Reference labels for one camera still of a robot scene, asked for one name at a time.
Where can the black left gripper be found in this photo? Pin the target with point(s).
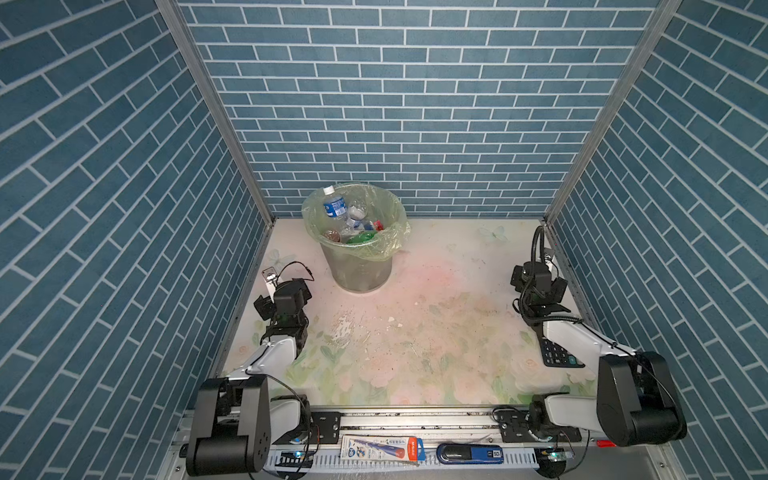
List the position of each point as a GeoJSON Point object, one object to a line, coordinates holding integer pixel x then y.
{"type": "Point", "coordinates": [264, 307]}

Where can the green plastic bottle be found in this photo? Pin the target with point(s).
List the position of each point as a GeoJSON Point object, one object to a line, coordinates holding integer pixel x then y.
{"type": "Point", "coordinates": [362, 238]}

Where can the blue label water bottle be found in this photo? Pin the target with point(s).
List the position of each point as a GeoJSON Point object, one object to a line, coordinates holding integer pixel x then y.
{"type": "Point", "coordinates": [334, 204]}

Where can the small blue label bottle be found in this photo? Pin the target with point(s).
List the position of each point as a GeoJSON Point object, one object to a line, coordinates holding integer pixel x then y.
{"type": "Point", "coordinates": [356, 212]}

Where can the blue red label bottle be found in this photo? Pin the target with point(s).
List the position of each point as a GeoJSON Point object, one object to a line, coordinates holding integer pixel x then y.
{"type": "Point", "coordinates": [369, 225]}

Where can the orange brown drink bottle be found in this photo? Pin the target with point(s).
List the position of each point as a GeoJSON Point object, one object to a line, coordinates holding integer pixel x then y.
{"type": "Point", "coordinates": [332, 235]}

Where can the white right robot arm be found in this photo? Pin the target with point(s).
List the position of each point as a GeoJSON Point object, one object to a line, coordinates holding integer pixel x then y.
{"type": "Point", "coordinates": [636, 401]}

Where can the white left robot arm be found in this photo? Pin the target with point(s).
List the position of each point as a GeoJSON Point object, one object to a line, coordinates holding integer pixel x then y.
{"type": "Point", "coordinates": [237, 418]}

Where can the green lined trash bin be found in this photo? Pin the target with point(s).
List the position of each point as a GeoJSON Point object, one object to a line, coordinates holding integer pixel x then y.
{"type": "Point", "coordinates": [360, 228]}

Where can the blue black device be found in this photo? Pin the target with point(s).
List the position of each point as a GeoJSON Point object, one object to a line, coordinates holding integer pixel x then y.
{"type": "Point", "coordinates": [469, 454]}

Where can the black calculator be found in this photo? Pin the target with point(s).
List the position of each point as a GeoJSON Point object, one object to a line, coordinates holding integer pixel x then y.
{"type": "Point", "coordinates": [555, 356]}

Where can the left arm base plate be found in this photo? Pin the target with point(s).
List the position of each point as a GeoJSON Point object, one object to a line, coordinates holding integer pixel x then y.
{"type": "Point", "coordinates": [322, 428]}

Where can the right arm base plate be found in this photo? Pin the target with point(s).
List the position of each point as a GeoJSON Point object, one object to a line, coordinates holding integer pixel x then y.
{"type": "Point", "coordinates": [515, 427]}

